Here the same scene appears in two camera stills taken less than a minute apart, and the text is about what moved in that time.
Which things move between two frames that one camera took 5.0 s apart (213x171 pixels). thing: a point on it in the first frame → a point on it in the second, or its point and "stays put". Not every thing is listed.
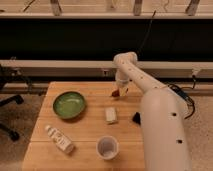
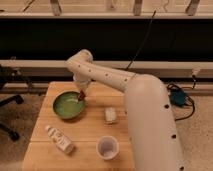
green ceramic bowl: (69, 105) stays put
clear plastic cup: (107, 147) stays put
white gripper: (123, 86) → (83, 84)
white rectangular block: (111, 114) stays put
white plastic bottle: (60, 140) stays put
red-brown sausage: (115, 93) → (82, 95)
